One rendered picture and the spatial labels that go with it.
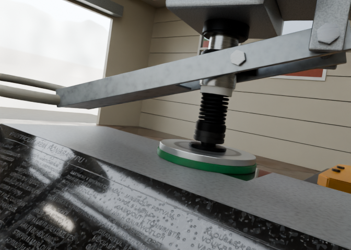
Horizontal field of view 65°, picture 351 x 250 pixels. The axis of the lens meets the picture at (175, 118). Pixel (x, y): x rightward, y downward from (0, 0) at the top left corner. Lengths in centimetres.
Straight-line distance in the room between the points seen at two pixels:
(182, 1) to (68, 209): 42
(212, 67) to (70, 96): 40
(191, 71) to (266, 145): 640
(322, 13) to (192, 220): 38
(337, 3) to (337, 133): 604
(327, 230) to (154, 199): 21
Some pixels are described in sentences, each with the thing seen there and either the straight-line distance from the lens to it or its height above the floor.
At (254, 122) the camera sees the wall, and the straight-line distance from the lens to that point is 706.
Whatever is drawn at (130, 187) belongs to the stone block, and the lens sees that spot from 44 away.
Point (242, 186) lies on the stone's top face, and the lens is 47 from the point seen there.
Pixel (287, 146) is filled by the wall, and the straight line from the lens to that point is 678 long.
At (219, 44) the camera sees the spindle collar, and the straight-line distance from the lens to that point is 61.
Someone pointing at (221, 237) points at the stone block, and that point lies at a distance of 35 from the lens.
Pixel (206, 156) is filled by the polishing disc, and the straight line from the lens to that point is 52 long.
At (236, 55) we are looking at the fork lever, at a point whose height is 105.
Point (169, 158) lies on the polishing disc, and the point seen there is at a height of 83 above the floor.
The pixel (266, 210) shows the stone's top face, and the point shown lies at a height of 83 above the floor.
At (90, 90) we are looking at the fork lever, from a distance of 74.
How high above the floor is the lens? 94
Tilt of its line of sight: 3 degrees down
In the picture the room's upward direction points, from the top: 9 degrees clockwise
